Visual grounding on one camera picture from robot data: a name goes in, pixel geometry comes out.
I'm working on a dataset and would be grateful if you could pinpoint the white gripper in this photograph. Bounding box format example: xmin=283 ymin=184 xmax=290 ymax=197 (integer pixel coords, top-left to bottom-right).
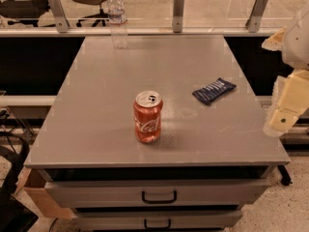
xmin=262 ymin=3 xmax=309 ymax=137

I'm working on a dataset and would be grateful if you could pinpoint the red coke can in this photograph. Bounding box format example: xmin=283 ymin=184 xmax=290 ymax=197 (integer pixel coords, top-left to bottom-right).
xmin=133 ymin=91 xmax=163 ymax=144

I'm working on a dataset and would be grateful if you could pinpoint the clear plastic water bottle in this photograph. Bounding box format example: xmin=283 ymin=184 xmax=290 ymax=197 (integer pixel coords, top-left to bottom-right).
xmin=108 ymin=0 xmax=127 ymax=49

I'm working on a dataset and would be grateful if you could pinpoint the blue snack bag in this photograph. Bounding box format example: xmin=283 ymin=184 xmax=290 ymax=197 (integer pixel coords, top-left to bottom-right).
xmin=192 ymin=78 xmax=237 ymax=105

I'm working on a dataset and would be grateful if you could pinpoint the black caster wheel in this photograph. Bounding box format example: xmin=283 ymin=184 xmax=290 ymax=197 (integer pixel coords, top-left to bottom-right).
xmin=278 ymin=165 xmax=292 ymax=186

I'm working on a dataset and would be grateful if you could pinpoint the upper grey drawer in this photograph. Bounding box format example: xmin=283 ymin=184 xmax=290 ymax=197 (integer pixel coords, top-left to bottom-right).
xmin=45 ymin=179 xmax=269 ymax=209

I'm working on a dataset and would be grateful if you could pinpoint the grey drawer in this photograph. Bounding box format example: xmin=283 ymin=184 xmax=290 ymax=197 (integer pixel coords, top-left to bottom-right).
xmin=74 ymin=210 xmax=242 ymax=231
xmin=45 ymin=179 xmax=269 ymax=209

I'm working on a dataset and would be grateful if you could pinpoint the lower grey drawer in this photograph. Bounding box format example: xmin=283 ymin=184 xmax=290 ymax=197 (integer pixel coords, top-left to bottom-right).
xmin=74 ymin=210 xmax=242 ymax=231

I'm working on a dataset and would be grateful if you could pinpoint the black office chair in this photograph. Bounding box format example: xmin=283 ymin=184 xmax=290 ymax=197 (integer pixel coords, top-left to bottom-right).
xmin=0 ymin=0 xmax=50 ymax=27

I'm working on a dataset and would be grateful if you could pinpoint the cardboard box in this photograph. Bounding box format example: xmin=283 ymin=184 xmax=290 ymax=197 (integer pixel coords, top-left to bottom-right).
xmin=14 ymin=168 xmax=72 ymax=219

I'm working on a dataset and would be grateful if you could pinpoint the right metal bracket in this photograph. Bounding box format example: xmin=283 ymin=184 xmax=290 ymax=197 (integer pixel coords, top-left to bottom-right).
xmin=245 ymin=0 xmax=268 ymax=33

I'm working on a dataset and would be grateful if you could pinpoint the metal bracket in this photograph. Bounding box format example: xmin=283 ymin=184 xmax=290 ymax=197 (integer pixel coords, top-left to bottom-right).
xmin=172 ymin=0 xmax=184 ymax=33
xmin=245 ymin=0 xmax=268 ymax=33
xmin=47 ymin=0 xmax=70 ymax=33

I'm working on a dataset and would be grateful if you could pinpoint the middle metal bracket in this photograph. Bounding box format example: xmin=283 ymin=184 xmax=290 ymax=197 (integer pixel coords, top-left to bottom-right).
xmin=172 ymin=0 xmax=184 ymax=33

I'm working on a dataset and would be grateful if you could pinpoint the black upper drawer handle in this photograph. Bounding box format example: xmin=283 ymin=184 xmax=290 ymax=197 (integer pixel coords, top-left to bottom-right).
xmin=141 ymin=190 xmax=178 ymax=205

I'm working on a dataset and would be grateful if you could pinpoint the black drawer handle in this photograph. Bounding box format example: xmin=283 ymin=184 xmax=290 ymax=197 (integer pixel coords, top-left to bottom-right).
xmin=141 ymin=190 xmax=178 ymax=205
xmin=143 ymin=218 xmax=172 ymax=230

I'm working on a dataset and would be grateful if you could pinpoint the black lower drawer handle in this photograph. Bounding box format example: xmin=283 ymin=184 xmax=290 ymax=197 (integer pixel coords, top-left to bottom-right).
xmin=143 ymin=218 xmax=172 ymax=230

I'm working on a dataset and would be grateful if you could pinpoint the left metal bracket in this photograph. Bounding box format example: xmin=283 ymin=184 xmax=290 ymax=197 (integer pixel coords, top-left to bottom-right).
xmin=47 ymin=0 xmax=70 ymax=33

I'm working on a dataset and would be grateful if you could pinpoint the black cables left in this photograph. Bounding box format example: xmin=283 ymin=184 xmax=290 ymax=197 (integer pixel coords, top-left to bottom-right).
xmin=0 ymin=108 xmax=32 ymax=232

